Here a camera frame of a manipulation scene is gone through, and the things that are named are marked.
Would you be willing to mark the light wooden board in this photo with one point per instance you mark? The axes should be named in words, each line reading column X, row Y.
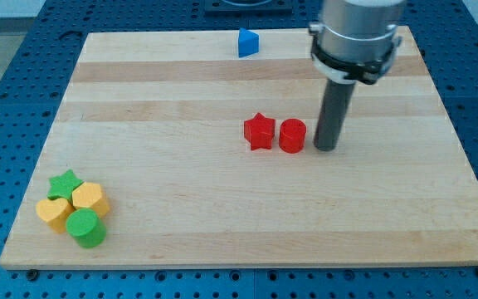
column 156, row 118

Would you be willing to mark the green cylinder block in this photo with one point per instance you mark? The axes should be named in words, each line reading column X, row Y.
column 86, row 228

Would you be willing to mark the yellow hexagon block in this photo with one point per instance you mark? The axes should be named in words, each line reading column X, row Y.
column 92, row 196

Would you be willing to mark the red star block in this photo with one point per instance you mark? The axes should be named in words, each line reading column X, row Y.
column 259, row 131

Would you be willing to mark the red cylinder block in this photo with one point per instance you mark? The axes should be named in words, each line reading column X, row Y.
column 292, row 135

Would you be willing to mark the green star block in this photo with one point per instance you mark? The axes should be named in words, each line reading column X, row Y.
column 62, row 186

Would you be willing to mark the blue triangular block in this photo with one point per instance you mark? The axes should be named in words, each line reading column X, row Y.
column 247, row 42

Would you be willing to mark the yellow heart block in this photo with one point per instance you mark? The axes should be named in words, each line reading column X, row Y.
column 54, row 212

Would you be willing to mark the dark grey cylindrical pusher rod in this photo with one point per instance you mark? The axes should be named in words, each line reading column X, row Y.
column 332, row 114

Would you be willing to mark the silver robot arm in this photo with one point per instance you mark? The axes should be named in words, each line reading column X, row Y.
column 358, row 30

